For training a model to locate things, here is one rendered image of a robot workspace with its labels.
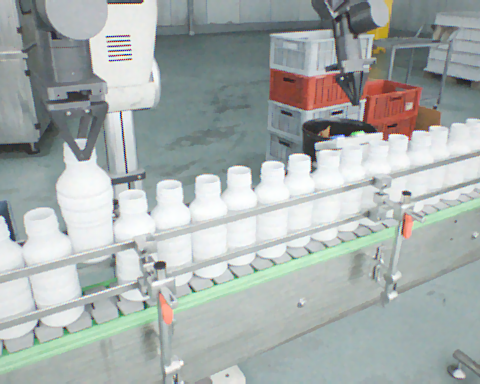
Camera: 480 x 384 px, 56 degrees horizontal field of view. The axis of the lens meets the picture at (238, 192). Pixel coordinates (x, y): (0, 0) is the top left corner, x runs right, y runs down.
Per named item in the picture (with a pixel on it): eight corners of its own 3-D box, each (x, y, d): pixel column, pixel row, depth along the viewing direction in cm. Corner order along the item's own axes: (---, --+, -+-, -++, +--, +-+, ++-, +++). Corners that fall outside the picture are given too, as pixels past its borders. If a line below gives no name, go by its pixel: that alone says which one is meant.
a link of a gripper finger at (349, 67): (374, 102, 103) (369, 60, 102) (350, 106, 100) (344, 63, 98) (353, 106, 109) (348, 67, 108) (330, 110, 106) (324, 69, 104)
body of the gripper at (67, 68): (49, 105, 49) (37, 33, 46) (35, 86, 57) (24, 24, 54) (109, 98, 52) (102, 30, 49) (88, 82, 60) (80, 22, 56)
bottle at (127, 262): (146, 275, 74) (140, 182, 67) (166, 293, 70) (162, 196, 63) (112, 289, 70) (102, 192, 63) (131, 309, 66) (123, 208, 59)
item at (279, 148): (301, 174, 313) (303, 144, 304) (264, 157, 343) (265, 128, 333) (359, 156, 346) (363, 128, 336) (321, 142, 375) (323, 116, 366)
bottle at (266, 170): (274, 239, 84) (278, 156, 77) (292, 255, 80) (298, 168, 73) (246, 247, 82) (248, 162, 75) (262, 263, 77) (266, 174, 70)
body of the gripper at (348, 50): (377, 65, 103) (373, 32, 102) (343, 69, 98) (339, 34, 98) (357, 71, 109) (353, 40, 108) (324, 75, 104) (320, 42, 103)
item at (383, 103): (367, 125, 344) (371, 96, 335) (329, 113, 375) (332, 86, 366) (418, 114, 374) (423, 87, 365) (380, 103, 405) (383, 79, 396)
